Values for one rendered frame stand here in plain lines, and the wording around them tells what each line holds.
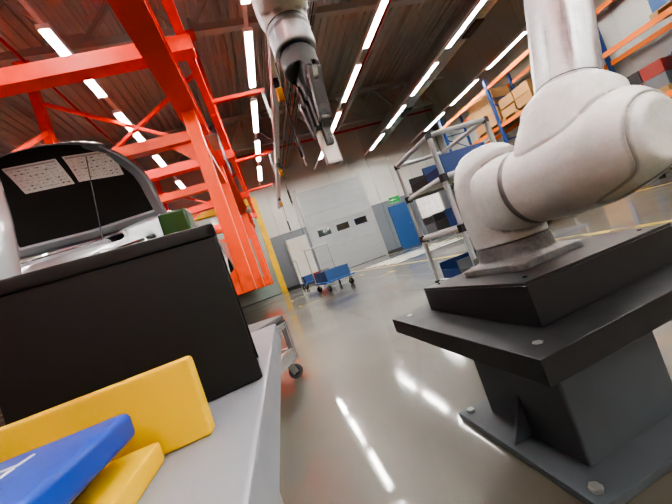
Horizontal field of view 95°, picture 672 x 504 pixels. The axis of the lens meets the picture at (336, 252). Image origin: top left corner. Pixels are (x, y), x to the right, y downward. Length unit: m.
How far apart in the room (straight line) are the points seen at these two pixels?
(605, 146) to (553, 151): 0.07
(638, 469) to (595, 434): 0.06
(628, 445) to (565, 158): 0.53
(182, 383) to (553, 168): 0.57
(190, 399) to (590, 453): 0.71
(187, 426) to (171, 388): 0.02
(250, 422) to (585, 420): 0.67
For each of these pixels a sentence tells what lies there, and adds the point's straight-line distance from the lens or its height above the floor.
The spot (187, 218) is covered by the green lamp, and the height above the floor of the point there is 0.64.
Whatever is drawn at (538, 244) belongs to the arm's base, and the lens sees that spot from 0.75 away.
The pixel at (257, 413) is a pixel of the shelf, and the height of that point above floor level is 0.45.
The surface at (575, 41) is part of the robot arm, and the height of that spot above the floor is 0.72.
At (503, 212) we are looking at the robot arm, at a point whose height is 0.49.
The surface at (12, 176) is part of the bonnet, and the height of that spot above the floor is 2.31.
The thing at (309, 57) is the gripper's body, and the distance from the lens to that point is 0.70.
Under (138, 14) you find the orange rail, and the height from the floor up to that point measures 2.97.
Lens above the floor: 0.51
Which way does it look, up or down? 2 degrees up
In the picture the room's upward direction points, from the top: 20 degrees counter-clockwise
